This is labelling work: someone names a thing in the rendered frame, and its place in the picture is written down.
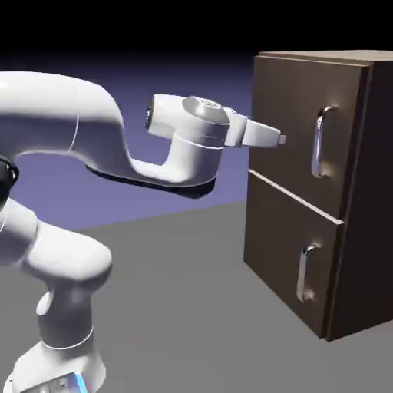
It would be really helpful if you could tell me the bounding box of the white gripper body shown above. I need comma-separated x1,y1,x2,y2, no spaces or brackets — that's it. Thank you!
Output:
241,117,282,148

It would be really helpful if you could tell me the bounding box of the dark brown wooden cabinet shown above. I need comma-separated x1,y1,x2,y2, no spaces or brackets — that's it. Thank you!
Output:
243,49,393,342

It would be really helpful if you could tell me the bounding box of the curved silver metal handle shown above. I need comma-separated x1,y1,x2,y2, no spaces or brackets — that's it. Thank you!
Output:
310,104,339,179
296,243,322,302

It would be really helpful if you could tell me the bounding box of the dark brown cabinet door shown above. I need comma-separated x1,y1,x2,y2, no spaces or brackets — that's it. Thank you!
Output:
243,170,345,339
247,54,374,220

